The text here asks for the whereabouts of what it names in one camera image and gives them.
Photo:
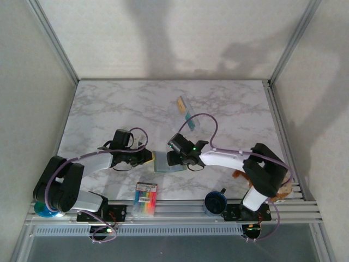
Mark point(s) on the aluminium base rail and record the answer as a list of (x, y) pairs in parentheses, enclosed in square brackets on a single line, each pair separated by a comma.
[(185, 211)]

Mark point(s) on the aluminium side rail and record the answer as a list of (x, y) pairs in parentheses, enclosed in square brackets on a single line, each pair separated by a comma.
[(273, 109)]

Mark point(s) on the teal VIP credit card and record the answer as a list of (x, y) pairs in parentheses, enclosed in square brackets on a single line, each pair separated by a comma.
[(191, 124)]

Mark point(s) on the clear acrylic card stand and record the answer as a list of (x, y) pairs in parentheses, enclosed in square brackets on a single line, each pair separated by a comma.
[(192, 109)]

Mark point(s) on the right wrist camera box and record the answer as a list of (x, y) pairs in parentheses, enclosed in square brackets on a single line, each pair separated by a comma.
[(178, 143)]

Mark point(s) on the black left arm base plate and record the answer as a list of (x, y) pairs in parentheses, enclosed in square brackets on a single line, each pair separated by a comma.
[(120, 213)]

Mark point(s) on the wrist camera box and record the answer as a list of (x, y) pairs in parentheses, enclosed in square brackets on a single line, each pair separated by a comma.
[(178, 143), (121, 137)]

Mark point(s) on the dark blue mug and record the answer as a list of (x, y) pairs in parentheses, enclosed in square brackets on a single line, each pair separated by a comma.
[(215, 203)]

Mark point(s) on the blue round container green lid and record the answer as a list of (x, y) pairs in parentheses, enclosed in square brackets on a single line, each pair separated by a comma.
[(43, 213)]

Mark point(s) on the gold credit card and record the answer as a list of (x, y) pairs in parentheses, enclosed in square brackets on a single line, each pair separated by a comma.
[(182, 105)]

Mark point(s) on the aluminium frame post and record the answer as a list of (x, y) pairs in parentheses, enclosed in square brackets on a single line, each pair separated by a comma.
[(294, 41), (56, 43)]

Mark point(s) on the brown plush toy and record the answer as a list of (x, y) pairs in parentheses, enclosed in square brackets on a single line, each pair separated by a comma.
[(285, 191)]

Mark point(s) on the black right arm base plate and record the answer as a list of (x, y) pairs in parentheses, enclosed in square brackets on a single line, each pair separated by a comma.
[(231, 213)]

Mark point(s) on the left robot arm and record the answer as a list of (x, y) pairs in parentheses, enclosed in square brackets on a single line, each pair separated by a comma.
[(54, 185)]

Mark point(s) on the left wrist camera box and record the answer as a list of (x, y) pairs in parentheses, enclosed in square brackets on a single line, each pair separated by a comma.
[(121, 137)]

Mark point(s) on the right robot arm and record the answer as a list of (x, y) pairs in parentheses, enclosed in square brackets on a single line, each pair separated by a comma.
[(261, 169)]

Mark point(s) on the highlighter marker pack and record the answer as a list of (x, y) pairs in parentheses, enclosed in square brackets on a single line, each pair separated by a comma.
[(144, 196)]

